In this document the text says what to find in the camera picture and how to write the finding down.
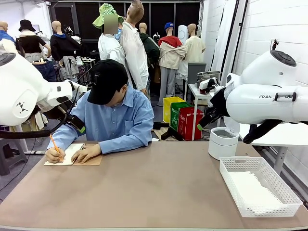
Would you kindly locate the grey plastic stool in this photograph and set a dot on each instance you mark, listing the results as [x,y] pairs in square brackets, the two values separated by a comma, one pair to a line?
[9,156]

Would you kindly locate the mannequin with green hat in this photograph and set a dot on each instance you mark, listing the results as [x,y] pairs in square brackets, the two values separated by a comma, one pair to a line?
[108,48]

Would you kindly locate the mannequin in cream shirt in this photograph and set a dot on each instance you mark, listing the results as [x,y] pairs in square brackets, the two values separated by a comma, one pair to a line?
[195,48]

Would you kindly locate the mannequin with blue cap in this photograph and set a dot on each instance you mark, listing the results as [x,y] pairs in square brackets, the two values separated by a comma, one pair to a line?
[169,55]

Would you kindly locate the small white table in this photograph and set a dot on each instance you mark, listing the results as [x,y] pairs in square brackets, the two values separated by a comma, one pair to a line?
[193,90]

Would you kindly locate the mannequin in dark green jacket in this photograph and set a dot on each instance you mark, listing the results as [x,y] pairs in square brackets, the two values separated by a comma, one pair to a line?
[151,48]

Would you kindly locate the person's left forearm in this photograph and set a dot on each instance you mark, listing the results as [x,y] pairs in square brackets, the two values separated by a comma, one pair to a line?
[125,143]

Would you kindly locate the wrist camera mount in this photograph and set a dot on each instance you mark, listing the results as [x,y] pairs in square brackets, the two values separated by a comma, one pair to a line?
[207,84]

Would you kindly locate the white round trash bin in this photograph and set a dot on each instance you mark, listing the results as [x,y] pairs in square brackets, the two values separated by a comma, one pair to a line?
[222,146]

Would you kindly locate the red recycling bag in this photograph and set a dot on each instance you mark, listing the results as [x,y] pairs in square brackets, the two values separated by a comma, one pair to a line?
[190,125]

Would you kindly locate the metal containers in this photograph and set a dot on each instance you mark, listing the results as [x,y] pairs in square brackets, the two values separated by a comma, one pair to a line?
[209,75]

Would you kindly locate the yellow recycling bag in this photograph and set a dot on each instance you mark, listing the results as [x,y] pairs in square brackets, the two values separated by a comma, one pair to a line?
[167,110]

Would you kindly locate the orange pencil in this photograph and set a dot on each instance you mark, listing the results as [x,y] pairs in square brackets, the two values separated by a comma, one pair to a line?
[53,143]

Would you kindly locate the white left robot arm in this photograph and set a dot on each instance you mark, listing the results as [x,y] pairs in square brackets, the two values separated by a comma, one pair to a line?
[21,91]

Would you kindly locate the grey cabinet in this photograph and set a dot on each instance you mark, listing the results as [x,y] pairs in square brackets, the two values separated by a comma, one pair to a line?
[193,72]

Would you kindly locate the mannequin legs in jeans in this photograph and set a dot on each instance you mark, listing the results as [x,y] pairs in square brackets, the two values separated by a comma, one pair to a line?
[47,71]

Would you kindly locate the mannequin with black hat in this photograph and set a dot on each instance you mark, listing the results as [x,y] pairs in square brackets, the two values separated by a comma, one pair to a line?
[29,43]

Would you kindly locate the white perforated plastic basket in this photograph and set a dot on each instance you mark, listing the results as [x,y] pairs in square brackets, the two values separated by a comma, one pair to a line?
[240,199]

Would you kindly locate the person in blue shirt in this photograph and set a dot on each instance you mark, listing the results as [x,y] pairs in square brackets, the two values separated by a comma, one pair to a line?
[113,120]

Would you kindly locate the person's right hand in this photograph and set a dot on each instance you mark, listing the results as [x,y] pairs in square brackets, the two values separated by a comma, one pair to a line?
[54,156]

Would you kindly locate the black floor stand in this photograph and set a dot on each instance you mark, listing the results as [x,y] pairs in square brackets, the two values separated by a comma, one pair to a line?
[170,133]

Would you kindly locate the person's right forearm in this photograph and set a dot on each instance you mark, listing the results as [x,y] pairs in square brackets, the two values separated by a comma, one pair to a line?
[62,136]

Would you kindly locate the white side table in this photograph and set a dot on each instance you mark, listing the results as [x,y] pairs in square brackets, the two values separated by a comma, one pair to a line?
[276,137]

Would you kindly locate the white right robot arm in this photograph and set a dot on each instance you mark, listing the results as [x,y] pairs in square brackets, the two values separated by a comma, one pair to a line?
[260,106]

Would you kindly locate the white paper stack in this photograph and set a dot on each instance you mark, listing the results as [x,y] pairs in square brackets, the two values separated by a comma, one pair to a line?
[255,190]

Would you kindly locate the tall mannequin white shirt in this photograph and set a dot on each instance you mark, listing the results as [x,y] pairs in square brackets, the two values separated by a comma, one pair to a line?
[134,53]

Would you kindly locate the mannequin in black hoodie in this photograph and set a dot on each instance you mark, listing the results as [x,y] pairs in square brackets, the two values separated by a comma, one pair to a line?
[61,45]

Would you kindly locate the spiral notebook brown cover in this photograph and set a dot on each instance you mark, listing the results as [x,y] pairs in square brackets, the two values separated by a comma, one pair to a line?
[69,154]

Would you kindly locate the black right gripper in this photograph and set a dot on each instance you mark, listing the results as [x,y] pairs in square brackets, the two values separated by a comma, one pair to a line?
[219,103]

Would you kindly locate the green recycling bag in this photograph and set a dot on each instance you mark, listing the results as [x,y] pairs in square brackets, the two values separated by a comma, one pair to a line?
[175,115]

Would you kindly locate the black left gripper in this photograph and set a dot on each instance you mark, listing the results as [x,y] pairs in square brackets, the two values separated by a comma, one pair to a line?
[57,113]

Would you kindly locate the person's left hand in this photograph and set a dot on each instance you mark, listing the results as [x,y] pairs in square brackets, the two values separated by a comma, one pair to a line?
[89,152]

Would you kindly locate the small tripod camera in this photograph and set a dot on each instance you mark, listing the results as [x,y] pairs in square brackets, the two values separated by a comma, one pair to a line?
[274,44]

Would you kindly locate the mannequin in blue top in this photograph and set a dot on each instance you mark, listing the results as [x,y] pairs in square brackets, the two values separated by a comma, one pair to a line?
[3,36]

